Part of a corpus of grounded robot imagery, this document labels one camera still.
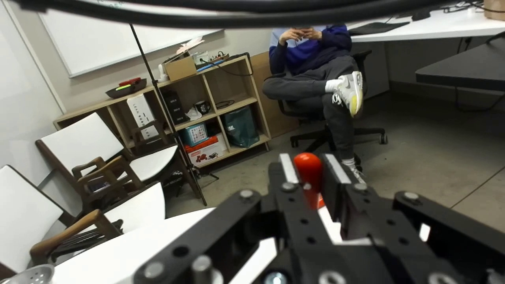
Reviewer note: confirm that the white plastic tray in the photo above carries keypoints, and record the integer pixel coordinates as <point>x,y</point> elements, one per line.
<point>115,261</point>

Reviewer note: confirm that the wooden chair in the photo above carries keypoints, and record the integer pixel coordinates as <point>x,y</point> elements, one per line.
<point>117,196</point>

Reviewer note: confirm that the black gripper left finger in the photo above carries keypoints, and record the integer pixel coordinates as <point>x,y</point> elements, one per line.
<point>287,201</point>

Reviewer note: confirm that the seated person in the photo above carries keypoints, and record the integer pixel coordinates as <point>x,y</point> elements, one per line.
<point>316,65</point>

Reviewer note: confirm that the small steel bowl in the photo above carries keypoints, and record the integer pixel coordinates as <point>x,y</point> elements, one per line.
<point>33,275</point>

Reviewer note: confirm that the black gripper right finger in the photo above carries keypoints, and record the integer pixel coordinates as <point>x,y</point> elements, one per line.
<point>339,180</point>

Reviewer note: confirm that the whiteboard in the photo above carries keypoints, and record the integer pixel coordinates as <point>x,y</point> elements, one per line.
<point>88,44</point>

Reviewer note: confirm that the wooden shelf unit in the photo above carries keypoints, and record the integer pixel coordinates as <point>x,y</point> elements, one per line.
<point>215,112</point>

